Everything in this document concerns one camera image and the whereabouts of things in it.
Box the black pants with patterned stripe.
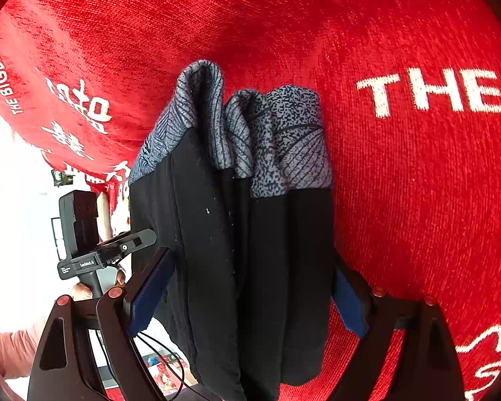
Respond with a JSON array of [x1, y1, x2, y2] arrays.
[[129, 60, 335, 400]]

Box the pink sleeved left forearm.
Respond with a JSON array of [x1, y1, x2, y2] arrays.
[[0, 325, 41, 379]]

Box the person's left hand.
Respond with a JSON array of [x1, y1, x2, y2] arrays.
[[68, 268, 128, 302]]

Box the red bedspread with white characters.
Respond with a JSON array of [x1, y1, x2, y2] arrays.
[[0, 0, 501, 400]]

